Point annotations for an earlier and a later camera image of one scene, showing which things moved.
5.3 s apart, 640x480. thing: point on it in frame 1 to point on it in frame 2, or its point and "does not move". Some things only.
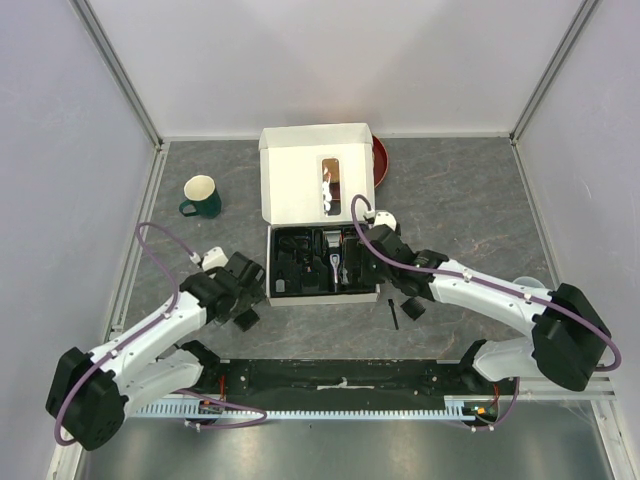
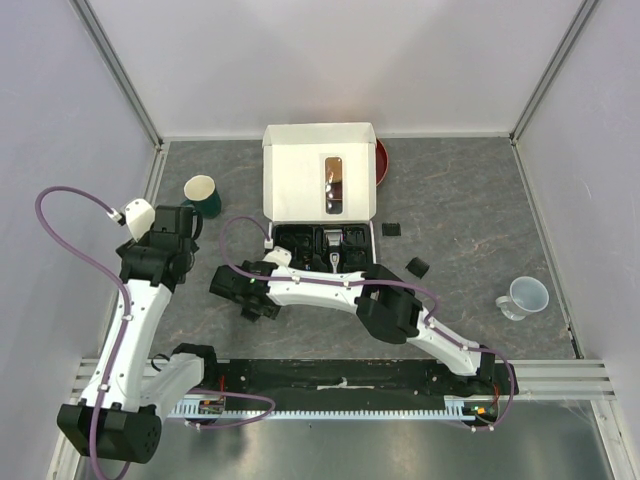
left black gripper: [251, 296] to [143, 242]
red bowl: [380, 161] does not move
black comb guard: [247, 320] to [252, 313]
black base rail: [349, 380] does not move
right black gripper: [366, 276] to [247, 266]
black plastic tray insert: [319, 260] does not move
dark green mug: [201, 192] does not move
